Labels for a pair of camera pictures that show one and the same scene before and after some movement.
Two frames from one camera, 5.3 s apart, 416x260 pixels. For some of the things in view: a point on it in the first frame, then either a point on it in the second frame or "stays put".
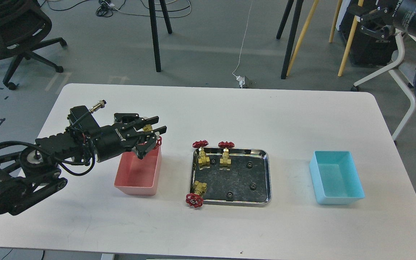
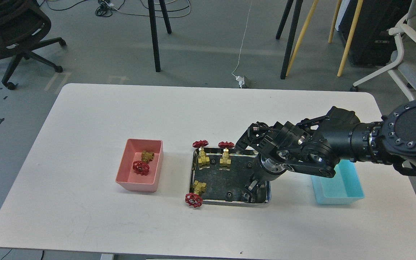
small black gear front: x=229 y=196 stays put
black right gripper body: x=378 y=17 → x=266 y=168
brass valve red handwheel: x=148 y=128 → x=142 y=167
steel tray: x=247 y=183 stays put
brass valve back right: x=225 y=161 stays put
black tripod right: x=298 y=7 stays put
